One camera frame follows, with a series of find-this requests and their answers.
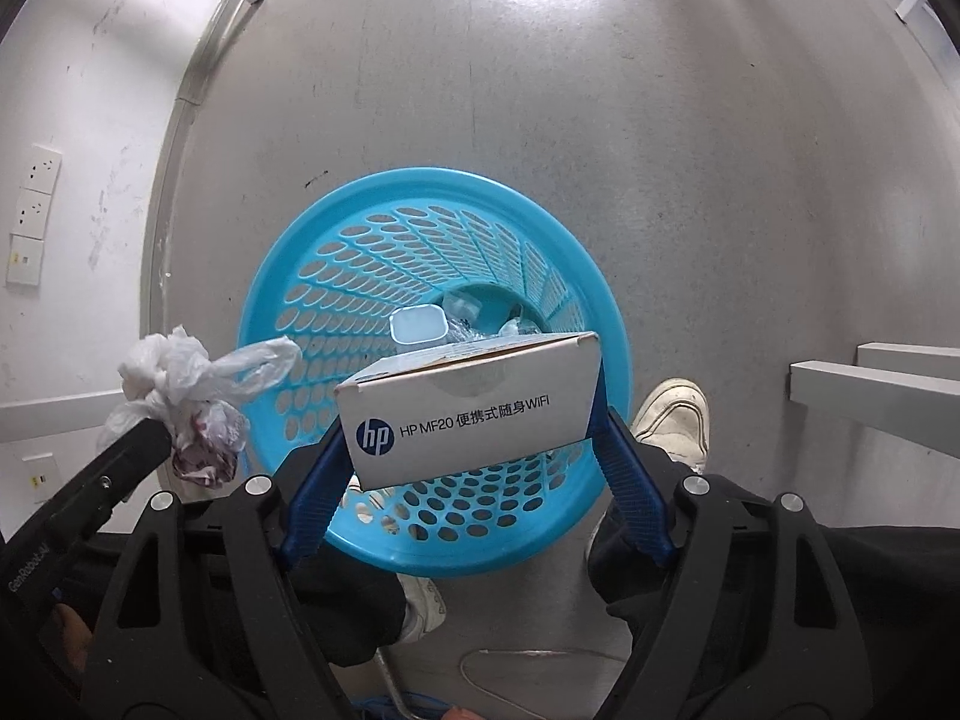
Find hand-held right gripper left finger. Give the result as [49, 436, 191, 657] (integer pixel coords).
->
[81, 418, 355, 720]

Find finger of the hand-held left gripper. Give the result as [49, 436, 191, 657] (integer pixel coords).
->
[30, 418, 179, 537]

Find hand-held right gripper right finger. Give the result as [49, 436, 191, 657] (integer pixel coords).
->
[583, 358, 880, 720]

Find knotted white plastic bag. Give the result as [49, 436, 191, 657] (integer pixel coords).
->
[100, 325, 302, 493]

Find white cardboard box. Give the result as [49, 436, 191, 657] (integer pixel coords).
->
[333, 331, 602, 491]

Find white square plastic container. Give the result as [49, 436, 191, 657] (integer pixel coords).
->
[388, 304, 450, 352]

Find clear plastic bag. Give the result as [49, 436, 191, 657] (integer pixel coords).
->
[441, 291, 542, 344]

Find blue plastic mesh basket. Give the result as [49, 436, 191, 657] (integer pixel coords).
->
[238, 168, 635, 580]

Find person's left hand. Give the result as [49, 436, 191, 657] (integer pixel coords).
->
[51, 603, 92, 673]

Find person's right white shoe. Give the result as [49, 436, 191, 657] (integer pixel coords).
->
[629, 379, 712, 476]

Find person's white shoe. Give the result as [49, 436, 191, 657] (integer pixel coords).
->
[396, 575, 449, 645]
[629, 379, 712, 476]

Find white table side panel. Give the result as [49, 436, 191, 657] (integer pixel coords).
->
[0, 385, 130, 445]

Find small white socket plate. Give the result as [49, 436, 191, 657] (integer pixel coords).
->
[20, 451, 60, 504]

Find person's left white shoe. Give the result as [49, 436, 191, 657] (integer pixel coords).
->
[396, 575, 449, 645]

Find person's right leg black trousers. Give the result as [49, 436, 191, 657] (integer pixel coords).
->
[583, 495, 960, 720]

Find thin grey cable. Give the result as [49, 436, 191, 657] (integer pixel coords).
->
[458, 646, 628, 700]

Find white wall panel yellow label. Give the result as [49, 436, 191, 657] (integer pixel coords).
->
[5, 233, 45, 288]

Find white wall socket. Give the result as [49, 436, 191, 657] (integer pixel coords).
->
[10, 187, 54, 240]
[25, 142, 63, 197]

